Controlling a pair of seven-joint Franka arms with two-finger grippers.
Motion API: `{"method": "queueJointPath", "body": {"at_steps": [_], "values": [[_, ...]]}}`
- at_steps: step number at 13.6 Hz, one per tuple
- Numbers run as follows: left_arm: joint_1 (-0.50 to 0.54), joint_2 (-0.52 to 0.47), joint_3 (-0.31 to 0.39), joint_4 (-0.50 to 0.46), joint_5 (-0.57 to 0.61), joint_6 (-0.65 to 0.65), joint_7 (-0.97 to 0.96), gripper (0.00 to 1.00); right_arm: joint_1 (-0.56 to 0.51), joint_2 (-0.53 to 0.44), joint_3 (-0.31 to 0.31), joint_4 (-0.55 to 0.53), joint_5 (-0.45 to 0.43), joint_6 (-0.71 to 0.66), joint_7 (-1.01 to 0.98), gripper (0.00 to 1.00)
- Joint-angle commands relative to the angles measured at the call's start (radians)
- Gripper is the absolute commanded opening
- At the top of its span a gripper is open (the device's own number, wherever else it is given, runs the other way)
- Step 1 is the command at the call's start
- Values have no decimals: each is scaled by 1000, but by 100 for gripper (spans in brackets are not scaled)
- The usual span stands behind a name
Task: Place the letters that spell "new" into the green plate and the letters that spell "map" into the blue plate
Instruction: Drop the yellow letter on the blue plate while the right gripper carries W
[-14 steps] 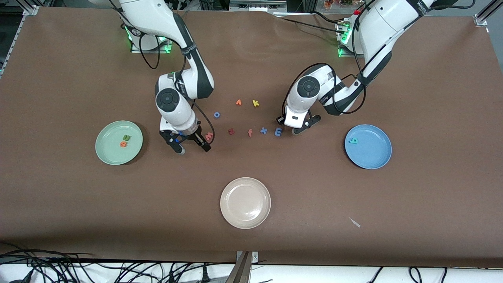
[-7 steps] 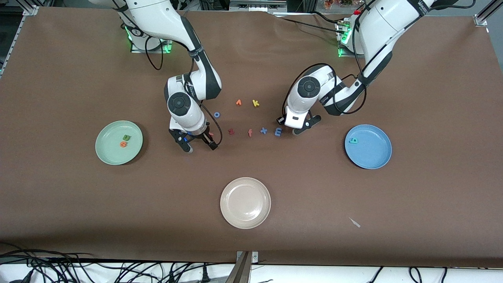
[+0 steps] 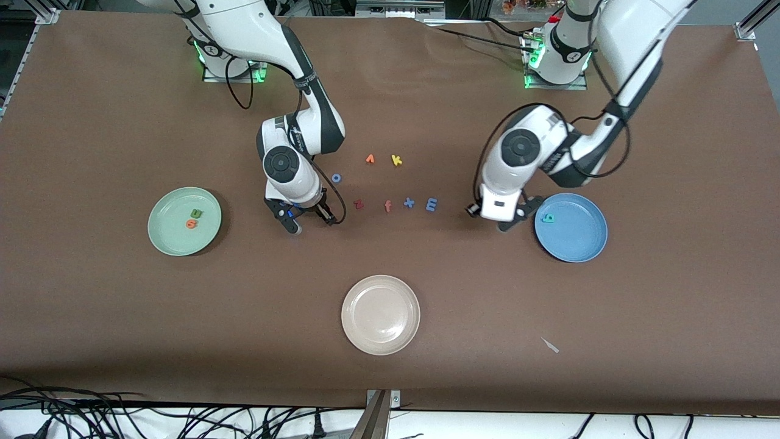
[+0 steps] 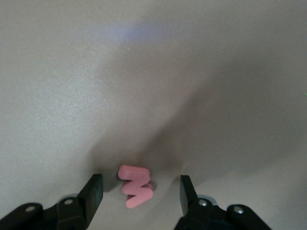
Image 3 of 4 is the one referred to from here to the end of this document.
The blue foam letter m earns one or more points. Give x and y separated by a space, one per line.
431 204

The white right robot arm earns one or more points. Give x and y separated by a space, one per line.
244 24

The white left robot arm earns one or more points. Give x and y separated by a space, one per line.
627 36

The blue foam letter x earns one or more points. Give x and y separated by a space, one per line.
409 202

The blue plate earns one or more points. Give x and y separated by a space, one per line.
579 235

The beige plate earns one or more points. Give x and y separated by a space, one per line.
381 314

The brown table mat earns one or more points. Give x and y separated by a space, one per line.
390 91

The green plate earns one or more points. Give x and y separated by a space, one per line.
177 235

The white paper scrap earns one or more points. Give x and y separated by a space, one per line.
550 345

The colourful small items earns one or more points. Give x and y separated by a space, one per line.
524 5

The grey metal box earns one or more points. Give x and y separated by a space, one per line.
399 9

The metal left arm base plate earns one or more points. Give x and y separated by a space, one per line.
579 86

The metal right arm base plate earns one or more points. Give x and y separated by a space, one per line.
210 78

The aluminium frame strut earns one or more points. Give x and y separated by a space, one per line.
375 421

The aluminium frame corner bracket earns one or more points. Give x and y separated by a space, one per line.
746 29
49 16

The aluminium side rail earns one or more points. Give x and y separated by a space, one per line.
17 67

